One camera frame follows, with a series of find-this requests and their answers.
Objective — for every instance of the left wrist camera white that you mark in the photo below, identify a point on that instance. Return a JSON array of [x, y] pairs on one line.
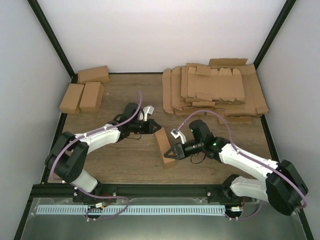
[[145, 112]]

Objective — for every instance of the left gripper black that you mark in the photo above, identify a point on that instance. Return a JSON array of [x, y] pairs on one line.
[[151, 122]]

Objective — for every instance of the left black corner post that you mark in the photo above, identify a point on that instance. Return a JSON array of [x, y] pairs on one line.
[[42, 19]]

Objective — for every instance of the light blue slotted cable duct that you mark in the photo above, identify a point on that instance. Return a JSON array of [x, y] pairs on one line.
[[133, 210]]

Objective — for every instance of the right black corner post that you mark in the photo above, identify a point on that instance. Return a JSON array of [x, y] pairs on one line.
[[277, 25]]

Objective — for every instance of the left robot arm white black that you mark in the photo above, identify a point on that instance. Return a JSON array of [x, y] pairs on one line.
[[69, 153]]

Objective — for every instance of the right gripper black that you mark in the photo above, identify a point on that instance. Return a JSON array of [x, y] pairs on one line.
[[175, 147]]

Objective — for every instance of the stack of flat cardboard sheets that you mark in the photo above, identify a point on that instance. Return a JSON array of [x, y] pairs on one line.
[[227, 86]]

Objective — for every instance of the black corner post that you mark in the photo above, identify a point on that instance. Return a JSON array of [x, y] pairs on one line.
[[42, 19], [277, 25]]

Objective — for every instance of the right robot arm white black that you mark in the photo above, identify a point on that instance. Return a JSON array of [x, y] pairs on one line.
[[277, 183]]

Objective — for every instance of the folded cardboard box back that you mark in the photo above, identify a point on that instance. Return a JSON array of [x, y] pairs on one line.
[[95, 74]]

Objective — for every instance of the cardboard box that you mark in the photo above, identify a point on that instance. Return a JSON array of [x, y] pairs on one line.
[[91, 97], [95, 74], [70, 103], [163, 146]]

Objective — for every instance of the black aluminium frame rail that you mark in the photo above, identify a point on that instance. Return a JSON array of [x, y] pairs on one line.
[[212, 192]]

